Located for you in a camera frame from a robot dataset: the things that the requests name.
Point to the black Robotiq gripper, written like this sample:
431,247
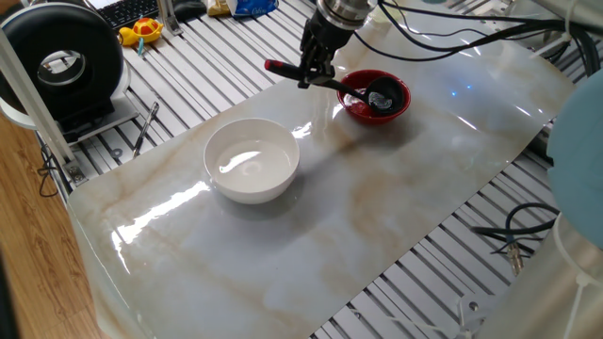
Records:
327,37

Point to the black ladle red accents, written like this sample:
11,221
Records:
391,94

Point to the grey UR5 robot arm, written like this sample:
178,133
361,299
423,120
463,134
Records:
579,165

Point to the red bowl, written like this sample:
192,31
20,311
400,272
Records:
358,110

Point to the white ceramic bowl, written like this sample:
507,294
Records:
245,193

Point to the blue snack bag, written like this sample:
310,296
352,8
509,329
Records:
254,8

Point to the yellow snack packet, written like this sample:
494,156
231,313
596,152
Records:
217,7

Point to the black computer mouse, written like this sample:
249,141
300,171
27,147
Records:
190,9

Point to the black metal pen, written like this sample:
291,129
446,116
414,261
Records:
150,115

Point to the yellow turtle toy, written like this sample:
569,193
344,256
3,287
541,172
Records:
143,30

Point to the marble pattern table mat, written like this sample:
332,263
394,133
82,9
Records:
282,263

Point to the black keyboard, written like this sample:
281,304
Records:
127,11

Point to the metal washer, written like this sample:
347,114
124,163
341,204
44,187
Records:
113,153

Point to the aluminium frame post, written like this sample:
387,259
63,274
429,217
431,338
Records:
28,94
168,19

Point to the steel corner bracket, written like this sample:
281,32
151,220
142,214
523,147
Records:
76,173

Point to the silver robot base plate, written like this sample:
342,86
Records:
473,320

